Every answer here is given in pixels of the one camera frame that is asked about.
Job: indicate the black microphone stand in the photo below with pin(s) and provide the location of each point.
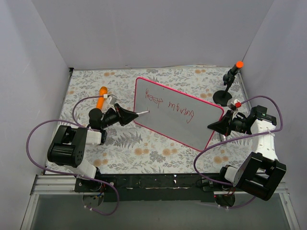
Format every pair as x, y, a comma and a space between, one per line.
221, 97

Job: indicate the floral patterned mat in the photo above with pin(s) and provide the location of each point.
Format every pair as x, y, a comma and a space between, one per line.
134, 149

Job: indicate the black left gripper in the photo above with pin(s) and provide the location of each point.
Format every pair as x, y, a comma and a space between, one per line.
119, 115

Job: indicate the silver microphone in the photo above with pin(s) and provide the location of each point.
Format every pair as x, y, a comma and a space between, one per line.
223, 137

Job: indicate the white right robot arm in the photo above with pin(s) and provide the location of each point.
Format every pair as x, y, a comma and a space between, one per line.
261, 173

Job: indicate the pink framed whiteboard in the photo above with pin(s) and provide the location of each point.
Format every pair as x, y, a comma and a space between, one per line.
174, 114

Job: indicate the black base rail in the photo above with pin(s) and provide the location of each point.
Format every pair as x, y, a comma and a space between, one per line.
158, 187

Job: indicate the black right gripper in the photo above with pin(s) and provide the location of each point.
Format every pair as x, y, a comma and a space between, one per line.
228, 123

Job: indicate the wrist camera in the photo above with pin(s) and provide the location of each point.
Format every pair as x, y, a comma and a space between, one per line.
110, 100
234, 105

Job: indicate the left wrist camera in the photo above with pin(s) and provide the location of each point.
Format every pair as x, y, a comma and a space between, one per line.
110, 100

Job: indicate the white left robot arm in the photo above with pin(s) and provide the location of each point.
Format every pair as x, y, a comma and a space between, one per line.
68, 145

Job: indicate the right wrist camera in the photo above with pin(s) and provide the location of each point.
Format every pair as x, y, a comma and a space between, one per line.
234, 105

